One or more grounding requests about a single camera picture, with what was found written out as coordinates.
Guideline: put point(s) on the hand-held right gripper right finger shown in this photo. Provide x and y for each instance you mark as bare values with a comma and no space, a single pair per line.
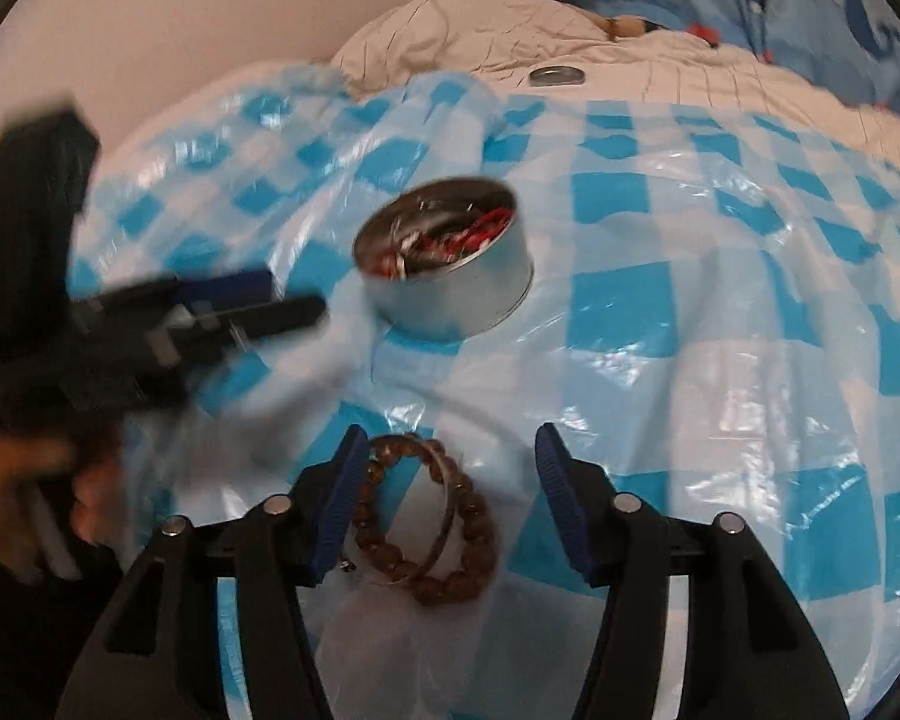
562,495

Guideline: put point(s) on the blue whale print duvet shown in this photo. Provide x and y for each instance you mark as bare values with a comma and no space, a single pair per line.
817,7

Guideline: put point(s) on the blue white checkered plastic sheet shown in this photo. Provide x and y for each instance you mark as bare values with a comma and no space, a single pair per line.
682,315

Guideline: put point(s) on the round metal tin lid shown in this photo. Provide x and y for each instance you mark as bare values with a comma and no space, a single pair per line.
556,77

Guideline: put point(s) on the silver metal bangle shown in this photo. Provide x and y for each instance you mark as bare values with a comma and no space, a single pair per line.
450,510

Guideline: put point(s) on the white quilt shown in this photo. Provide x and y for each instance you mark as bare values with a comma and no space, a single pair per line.
457,30

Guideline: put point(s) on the person's left hand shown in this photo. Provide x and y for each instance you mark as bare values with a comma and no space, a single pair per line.
15,480

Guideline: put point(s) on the small brown object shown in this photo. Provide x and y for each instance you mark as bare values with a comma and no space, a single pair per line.
622,28

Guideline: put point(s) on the round metal tin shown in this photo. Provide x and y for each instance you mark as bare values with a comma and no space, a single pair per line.
457,300

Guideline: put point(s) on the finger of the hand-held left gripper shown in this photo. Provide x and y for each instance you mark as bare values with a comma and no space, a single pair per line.
285,317
232,286

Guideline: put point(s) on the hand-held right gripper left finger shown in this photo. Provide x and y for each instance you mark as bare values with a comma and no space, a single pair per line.
341,495

